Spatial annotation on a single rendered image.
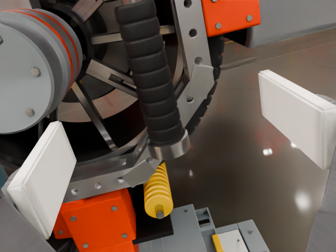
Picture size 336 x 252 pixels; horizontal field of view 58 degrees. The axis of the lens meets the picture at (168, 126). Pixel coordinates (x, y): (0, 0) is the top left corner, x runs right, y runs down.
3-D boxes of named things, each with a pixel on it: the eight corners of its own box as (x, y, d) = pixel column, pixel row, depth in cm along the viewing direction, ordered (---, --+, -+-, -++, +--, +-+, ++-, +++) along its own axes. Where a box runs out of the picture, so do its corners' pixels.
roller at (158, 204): (163, 152, 87) (158, 135, 84) (177, 223, 60) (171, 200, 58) (143, 157, 87) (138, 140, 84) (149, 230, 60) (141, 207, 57)
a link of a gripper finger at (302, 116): (322, 110, 12) (340, 106, 12) (257, 71, 19) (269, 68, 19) (323, 172, 13) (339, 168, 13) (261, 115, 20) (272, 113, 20)
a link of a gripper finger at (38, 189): (50, 240, 13) (33, 244, 13) (77, 161, 20) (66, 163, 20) (22, 184, 12) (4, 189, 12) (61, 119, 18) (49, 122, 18)
